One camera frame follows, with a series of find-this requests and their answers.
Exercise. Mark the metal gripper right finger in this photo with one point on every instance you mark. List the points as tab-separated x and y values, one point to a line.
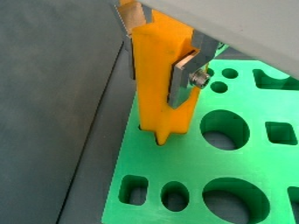
187	69

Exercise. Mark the green shape sorting board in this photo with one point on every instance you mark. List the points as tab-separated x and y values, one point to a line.
232	171

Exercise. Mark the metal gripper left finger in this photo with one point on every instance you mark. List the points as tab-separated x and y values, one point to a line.
133	14

